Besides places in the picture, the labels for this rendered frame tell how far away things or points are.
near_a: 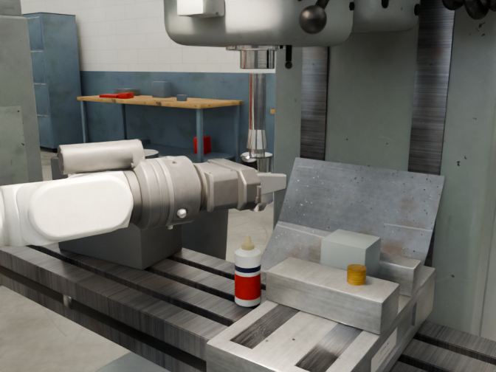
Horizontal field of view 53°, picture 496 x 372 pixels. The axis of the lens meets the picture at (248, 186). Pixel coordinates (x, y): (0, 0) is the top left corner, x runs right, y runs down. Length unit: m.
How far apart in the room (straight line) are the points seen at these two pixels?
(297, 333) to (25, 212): 0.32
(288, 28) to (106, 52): 7.27
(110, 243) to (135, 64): 6.44
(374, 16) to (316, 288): 0.38
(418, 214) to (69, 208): 0.64
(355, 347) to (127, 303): 0.39
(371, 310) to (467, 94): 0.50
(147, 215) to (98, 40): 7.39
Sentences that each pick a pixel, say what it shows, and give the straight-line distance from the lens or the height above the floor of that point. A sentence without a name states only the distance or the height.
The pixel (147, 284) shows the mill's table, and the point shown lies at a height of 0.93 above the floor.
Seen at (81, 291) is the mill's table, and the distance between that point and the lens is 0.90.
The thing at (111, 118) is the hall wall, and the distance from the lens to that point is 7.83.
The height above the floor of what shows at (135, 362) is 0.85.
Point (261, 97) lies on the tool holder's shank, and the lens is 0.68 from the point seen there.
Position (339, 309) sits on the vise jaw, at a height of 1.01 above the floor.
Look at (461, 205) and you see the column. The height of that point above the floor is 1.04.
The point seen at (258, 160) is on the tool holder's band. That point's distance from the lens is 0.68.
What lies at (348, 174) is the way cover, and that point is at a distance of 1.04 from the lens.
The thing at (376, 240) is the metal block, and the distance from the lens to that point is 0.65.
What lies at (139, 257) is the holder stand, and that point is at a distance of 0.91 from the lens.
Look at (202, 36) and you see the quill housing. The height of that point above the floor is 1.32.
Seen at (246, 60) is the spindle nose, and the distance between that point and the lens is 0.67.
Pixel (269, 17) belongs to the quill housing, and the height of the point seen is 1.34.
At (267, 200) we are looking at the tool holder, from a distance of 0.70.
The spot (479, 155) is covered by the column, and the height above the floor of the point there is 1.13.
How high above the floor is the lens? 1.29
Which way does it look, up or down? 14 degrees down
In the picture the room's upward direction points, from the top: straight up
